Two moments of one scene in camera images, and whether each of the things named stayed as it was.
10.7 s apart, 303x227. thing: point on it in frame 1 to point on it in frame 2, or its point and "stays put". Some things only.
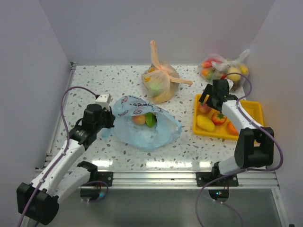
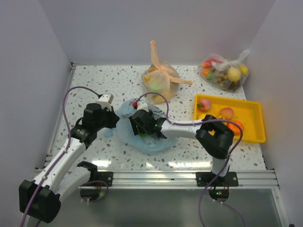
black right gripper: (208, 90) to (135, 128)
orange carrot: (231, 129) stays put
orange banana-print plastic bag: (161, 80) stays put
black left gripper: (111, 118) stays put
